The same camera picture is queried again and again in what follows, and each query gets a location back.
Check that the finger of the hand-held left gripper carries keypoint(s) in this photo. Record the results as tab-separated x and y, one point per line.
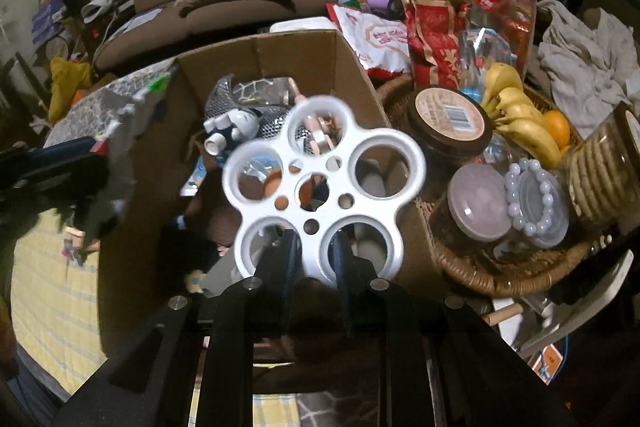
75	167

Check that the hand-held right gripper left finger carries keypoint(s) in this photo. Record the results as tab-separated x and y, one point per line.
291	264

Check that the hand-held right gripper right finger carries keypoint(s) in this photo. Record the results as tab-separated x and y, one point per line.
341	263

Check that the grey toy part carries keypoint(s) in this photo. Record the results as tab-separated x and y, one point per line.
120	167

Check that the white flower-shaped plastic holder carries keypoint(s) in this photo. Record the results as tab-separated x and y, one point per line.
327	192

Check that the cardboard box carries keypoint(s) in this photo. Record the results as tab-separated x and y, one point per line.
150	187

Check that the grey stone-pattern cover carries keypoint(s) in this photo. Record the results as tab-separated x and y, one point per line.
85	107

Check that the yellow bag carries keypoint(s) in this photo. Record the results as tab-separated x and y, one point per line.
67	84

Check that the wicker basket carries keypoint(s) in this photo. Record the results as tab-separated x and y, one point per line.
480	279

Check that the jar with pink lid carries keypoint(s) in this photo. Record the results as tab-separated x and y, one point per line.
475	202

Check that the white blue robot toy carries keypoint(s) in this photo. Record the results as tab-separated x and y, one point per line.
235	127

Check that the jar with brown lid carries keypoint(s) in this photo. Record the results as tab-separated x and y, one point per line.
450	114

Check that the bunch of bananas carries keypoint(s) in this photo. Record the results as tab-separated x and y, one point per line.
525	127

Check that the white red snack bag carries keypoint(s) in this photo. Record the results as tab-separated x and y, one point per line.
380	37

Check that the white flat box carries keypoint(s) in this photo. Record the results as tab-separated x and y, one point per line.
300	26

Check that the red gold gift bag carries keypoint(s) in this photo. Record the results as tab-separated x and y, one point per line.
435	42

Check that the clear blue plastic bag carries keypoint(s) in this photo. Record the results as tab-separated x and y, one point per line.
482	52

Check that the orange fruit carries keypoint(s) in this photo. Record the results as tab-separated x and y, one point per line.
557	127

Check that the clear jar of cookies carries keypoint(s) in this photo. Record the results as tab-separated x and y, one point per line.
595	177

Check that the red plastic packet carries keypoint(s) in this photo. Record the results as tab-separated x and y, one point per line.
510	12

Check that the white crumpled cloth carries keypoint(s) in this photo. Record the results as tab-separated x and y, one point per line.
585	57

